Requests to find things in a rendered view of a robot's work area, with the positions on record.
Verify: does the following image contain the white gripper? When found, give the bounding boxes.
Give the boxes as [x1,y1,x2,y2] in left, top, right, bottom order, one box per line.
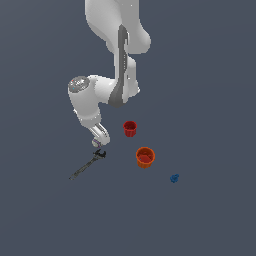
[88,122,111,149]

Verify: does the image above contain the black adjustable wrench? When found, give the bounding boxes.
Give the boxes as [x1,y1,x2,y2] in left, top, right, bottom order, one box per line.
[68,148,107,181]

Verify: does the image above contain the orange cup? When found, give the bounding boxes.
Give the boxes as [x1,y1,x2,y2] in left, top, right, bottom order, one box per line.
[135,146,156,169]

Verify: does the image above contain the small red cup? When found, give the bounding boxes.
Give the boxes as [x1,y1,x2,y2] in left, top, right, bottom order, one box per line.
[122,120,138,138]

